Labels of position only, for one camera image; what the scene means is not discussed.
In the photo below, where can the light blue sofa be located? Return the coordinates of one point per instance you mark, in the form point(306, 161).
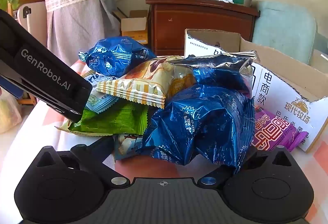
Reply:
point(284, 27)

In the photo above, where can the small yellow cardboard box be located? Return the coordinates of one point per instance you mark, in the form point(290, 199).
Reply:
point(134, 27)

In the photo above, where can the light blue small snack packet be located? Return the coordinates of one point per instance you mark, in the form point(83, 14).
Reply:
point(126, 147)
point(98, 101)

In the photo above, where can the clear plastic bag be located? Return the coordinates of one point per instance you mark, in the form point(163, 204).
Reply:
point(9, 114)

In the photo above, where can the checked curtain cloth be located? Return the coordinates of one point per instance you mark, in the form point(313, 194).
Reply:
point(76, 9)

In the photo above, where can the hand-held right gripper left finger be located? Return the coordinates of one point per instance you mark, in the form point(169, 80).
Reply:
point(100, 147)

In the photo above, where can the purple snack packet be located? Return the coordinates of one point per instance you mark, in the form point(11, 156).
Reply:
point(271, 129)

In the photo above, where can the green snack packet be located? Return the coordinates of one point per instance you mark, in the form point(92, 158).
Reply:
point(115, 119)

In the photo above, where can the cream striped snack packet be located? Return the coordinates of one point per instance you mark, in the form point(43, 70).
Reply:
point(143, 80)

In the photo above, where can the dark wooden nightstand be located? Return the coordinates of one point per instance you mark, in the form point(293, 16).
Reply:
point(199, 24)

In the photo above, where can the large blue foil snack packet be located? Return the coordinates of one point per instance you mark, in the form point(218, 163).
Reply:
point(199, 124)

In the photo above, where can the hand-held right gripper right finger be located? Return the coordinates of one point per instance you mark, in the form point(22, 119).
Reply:
point(258, 160)

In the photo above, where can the pink white checked tablecloth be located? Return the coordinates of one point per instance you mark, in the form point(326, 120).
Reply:
point(38, 134)

